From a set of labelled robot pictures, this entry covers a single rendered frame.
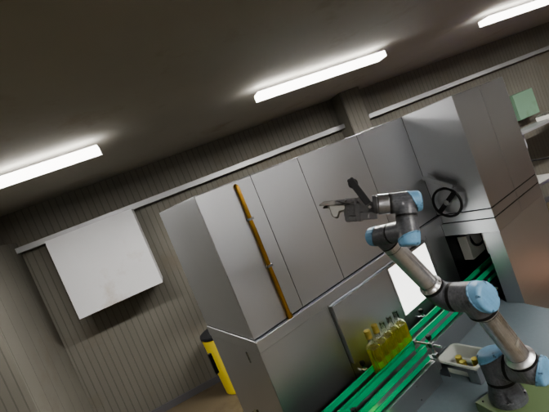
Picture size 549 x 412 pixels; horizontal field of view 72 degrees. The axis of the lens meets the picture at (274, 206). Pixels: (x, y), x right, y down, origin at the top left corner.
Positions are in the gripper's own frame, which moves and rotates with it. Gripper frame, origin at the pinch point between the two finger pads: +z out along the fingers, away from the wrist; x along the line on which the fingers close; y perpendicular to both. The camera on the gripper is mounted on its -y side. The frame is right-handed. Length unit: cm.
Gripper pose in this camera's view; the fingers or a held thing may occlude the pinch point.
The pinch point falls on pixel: (320, 204)
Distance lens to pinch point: 141.3
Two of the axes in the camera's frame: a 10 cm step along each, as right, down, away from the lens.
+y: 0.8, 9.9, -0.9
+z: -9.7, 1.0, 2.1
